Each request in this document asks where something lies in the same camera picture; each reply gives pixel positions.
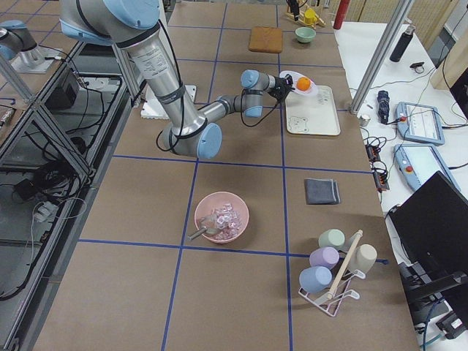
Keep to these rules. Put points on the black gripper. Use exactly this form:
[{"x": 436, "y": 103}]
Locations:
[{"x": 281, "y": 86}]

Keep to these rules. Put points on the white plate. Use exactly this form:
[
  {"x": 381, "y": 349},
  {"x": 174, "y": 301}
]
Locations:
[{"x": 295, "y": 75}]

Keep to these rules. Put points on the orange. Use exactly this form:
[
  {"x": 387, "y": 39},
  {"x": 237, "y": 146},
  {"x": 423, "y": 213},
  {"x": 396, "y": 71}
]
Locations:
[{"x": 303, "y": 84}]

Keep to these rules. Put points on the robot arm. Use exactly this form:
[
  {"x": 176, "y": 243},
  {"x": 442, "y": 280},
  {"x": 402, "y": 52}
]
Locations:
[{"x": 134, "y": 27}]

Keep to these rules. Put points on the cream bear tray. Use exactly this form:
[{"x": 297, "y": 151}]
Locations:
[{"x": 312, "y": 115}]

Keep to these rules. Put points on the green bowl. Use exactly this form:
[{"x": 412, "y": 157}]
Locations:
[{"x": 305, "y": 35}]

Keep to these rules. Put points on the wooden cutting board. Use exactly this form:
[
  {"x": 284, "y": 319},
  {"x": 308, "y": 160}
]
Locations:
[{"x": 266, "y": 40}]

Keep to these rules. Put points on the yellow cup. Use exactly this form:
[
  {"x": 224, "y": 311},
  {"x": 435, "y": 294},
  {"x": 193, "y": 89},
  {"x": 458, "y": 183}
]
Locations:
[{"x": 310, "y": 17}]

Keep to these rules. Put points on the wooden mug rack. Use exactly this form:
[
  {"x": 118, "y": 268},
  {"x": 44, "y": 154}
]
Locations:
[{"x": 317, "y": 6}]

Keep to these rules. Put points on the red cylinder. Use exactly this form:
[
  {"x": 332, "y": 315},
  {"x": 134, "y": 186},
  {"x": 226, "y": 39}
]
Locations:
[{"x": 341, "y": 14}]

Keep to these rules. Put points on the small metal cup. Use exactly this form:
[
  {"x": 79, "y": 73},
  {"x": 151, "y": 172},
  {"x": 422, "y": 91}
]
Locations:
[{"x": 364, "y": 120}]

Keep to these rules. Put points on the folded dark blue umbrella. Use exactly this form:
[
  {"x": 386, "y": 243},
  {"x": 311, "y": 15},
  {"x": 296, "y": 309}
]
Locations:
[{"x": 383, "y": 101}]

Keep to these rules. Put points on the black water bottle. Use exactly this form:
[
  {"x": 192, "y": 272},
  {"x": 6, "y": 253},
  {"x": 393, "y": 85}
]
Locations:
[{"x": 402, "y": 44}]

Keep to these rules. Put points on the black power strip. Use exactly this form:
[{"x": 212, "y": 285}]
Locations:
[{"x": 378, "y": 168}]

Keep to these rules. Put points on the folded grey cloth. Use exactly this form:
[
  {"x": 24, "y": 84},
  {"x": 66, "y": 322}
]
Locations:
[{"x": 321, "y": 191}]

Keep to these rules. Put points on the teach pendant far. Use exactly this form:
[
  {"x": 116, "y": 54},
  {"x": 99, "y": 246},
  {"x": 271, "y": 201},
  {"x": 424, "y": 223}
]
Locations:
[{"x": 419, "y": 123}]

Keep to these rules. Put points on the teach pendant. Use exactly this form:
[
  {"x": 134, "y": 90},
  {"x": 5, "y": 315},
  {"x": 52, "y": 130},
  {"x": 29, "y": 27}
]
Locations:
[
  {"x": 419, "y": 123},
  {"x": 418, "y": 162}
]

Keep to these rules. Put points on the teach pendant near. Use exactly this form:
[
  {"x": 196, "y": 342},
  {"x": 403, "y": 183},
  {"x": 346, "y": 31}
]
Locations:
[{"x": 418, "y": 162}]

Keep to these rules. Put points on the pink bowl with ice cubes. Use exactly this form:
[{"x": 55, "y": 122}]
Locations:
[{"x": 232, "y": 215}]

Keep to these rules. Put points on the green cup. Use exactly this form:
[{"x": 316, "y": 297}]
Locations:
[{"x": 332, "y": 238}]

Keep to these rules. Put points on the metal scoop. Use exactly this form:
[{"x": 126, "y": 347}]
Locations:
[{"x": 207, "y": 227}]

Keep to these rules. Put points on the purple cup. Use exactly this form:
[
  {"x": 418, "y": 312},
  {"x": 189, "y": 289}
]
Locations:
[{"x": 326, "y": 257}]

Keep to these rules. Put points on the beige cup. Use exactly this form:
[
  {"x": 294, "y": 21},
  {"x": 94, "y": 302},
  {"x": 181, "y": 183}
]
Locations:
[{"x": 364, "y": 258}]

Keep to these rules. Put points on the black laptop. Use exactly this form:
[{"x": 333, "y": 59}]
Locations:
[{"x": 432, "y": 227}]

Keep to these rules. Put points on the blue cup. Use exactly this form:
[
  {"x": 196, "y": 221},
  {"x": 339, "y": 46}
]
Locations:
[{"x": 315, "y": 279}]

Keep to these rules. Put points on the aluminium frame post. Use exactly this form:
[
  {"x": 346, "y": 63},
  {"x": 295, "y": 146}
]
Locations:
[{"x": 391, "y": 30}]

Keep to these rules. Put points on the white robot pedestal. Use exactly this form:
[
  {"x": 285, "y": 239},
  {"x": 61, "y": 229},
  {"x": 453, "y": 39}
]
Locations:
[{"x": 152, "y": 109}]

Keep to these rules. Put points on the white wire cup rack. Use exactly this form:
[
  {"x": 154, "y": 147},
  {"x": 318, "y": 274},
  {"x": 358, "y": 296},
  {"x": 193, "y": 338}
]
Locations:
[{"x": 329, "y": 300}]

